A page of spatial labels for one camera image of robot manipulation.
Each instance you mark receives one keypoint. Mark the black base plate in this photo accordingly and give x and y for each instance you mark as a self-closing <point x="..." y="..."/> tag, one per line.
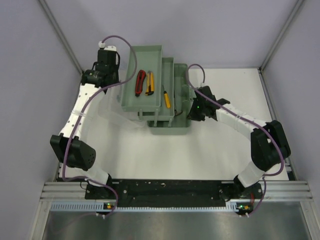
<point x="170" y="193"/>

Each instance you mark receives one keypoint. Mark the aluminium frame rail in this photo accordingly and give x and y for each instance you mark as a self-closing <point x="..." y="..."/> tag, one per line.
<point x="275" y="190"/>

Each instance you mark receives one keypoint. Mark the claw hammer black handle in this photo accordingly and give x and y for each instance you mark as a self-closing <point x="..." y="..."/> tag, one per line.
<point x="178" y="113"/>

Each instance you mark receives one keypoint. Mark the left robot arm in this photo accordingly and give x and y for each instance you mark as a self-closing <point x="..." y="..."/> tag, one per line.
<point x="70" y="145"/>

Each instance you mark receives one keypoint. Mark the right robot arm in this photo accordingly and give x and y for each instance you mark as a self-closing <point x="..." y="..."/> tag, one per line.
<point x="269" y="146"/>

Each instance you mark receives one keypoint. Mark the orange black utility knife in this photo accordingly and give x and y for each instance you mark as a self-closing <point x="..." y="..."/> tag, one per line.
<point x="150" y="84"/>

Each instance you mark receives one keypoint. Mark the grey slotted cable duct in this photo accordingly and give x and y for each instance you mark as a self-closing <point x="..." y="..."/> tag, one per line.
<point x="69" y="206"/>

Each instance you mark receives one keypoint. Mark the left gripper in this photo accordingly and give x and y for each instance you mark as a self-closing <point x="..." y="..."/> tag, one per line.
<point x="116" y="69"/>

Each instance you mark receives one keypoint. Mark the translucent green tool box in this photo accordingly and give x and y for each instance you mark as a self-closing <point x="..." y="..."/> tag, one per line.
<point x="158" y="96"/>

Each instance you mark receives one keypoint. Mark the orange handled screwdriver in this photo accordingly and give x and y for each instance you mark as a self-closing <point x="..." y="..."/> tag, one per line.
<point x="166" y="98"/>

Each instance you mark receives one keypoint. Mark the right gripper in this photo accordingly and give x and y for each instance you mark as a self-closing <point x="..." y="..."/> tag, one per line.
<point x="192" y="115"/>

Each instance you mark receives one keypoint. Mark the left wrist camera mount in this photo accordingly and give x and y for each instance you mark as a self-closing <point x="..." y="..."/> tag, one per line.
<point x="103" y="46"/>

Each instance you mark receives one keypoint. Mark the red handled pliers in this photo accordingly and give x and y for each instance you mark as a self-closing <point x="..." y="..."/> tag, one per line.
<point x="141" y="75"/>

